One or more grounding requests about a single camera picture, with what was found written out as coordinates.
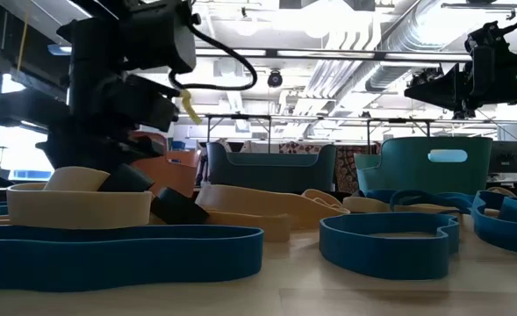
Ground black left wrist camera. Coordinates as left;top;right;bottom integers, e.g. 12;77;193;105
119;0;197;74

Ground teal green plastic basket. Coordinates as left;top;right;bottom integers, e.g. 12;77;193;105
354;136;494;197

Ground yellow cable tag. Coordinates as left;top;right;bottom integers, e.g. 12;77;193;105
179;89;203;126

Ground folding table black legs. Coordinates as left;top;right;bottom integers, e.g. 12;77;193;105
176;112;276;154
279;116;500;141

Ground silver ceiling duct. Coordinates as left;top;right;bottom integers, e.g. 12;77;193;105
363;0;474;93

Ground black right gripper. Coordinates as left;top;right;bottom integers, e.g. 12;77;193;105
405;46;512;113

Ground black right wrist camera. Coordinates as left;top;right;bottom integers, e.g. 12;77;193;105
463;20;517;56

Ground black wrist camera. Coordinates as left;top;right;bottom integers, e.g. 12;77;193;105
463;20;517;56
119;0;197;74

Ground black light bar beam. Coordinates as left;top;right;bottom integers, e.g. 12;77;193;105
194;47;474;61

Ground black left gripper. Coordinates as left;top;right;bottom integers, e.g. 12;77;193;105
0;74;181;171

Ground black camera cable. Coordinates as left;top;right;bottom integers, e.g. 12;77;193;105
168;19;259;92

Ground slate blue plastic basket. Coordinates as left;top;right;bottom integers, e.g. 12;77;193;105
205;140;338;194

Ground orange plastic basket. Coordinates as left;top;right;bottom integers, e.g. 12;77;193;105
128;130;202;198

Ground patterned cloth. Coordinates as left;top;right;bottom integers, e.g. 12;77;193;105
279;140;380;193

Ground white pendant lamp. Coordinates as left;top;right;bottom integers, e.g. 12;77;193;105
233;6;259;37

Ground black ceiling rail fixture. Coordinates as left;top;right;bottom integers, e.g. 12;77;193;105
441;2;517;21

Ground short wide black rubber band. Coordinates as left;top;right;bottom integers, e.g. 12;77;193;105
150;186;210;226
97;162;154;193

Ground black computer monitor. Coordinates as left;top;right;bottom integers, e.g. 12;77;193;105
488;140;517;175

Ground yellow cable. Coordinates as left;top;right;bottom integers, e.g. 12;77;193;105
16;8;30;74

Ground round black ceiling spotlight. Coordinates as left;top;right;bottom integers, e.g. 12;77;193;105
266;68;284;89

